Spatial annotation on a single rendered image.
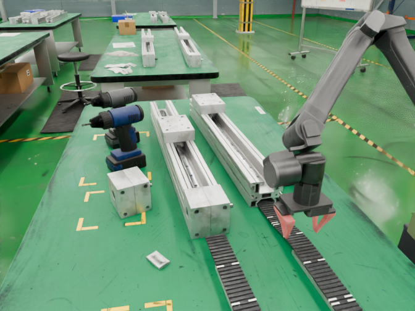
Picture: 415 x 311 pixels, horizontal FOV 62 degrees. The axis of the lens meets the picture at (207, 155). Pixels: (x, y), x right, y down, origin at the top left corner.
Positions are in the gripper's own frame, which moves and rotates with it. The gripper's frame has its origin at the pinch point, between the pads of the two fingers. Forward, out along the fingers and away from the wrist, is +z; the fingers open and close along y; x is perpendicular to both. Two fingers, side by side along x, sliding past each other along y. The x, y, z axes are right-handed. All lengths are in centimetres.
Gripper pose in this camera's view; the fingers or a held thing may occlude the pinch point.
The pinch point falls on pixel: (301, 231)
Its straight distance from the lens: 85.8
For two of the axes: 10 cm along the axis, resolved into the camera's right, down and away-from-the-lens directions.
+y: -9.6, 1.2, -2.4
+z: 0.0, 8.9, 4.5
